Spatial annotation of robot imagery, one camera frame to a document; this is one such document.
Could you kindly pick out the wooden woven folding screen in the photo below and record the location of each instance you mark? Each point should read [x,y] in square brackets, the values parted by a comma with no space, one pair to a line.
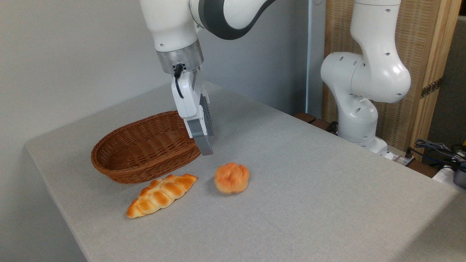
[422,43]

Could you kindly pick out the white vertical wall trim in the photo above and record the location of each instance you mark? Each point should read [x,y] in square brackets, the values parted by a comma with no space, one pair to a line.
[309,54]

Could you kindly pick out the brass screen hinge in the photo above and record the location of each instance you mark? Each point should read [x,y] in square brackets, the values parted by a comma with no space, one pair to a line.
[431,88]

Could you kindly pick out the brown wicker basket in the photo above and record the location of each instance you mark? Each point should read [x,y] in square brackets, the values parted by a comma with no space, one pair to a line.
[120,163]

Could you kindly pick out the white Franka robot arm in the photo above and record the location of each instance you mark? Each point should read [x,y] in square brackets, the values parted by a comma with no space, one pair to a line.
[367,72]

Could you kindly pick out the round orange bread roll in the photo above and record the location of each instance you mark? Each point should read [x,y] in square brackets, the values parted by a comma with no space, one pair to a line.
[231,178]

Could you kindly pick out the long braided bread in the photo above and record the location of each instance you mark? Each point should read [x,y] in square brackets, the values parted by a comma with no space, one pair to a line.
[160,194]

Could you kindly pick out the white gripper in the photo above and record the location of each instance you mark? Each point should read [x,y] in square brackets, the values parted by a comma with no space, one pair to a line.
[187,96]

